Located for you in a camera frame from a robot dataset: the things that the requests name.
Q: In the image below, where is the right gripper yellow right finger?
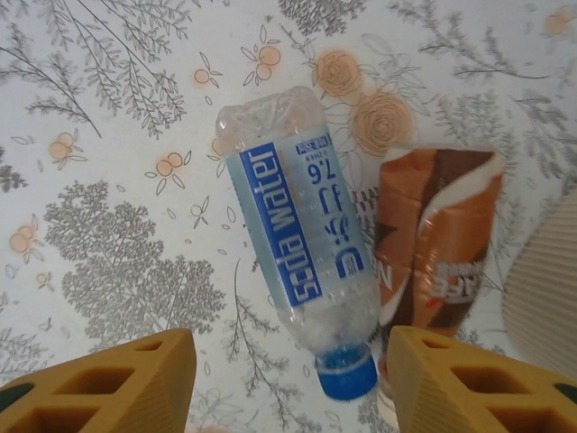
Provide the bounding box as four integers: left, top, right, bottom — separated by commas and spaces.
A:
387, 327, 577, 433

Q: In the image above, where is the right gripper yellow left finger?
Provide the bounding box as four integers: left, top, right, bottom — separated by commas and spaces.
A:
0, 327, 198, 433

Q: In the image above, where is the soda water bottle blue cap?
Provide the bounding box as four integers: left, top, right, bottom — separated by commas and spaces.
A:
215, 85, 379, 401

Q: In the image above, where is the beige pink mesh bin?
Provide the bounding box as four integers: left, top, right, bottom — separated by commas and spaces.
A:
500, 187, 577, 376

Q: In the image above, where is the crumpled brown coffee bottle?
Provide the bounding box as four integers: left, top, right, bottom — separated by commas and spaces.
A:
367, 143, 505, 410

